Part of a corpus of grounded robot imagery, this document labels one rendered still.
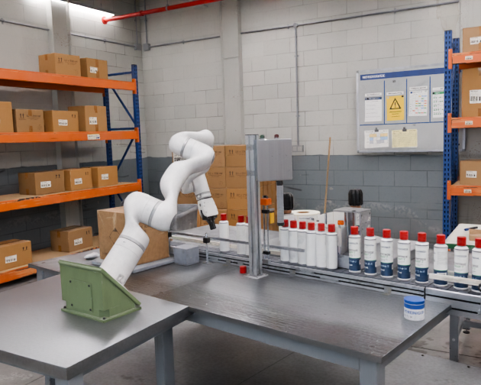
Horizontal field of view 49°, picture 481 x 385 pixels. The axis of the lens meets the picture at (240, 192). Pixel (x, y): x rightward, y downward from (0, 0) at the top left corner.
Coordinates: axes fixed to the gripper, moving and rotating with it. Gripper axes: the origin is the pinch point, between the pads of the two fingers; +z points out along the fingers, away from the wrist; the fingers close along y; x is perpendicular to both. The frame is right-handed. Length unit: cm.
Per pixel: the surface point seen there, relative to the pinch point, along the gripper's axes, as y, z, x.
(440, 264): -3, 47, -116
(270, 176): -13, -10, -58
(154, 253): -27.2, 5.7, 20.4
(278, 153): -10, -19, -64
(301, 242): -3, 23, -55
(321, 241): -3, 25, -66
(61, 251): 124, -50, 378
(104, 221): -41, -19, 36
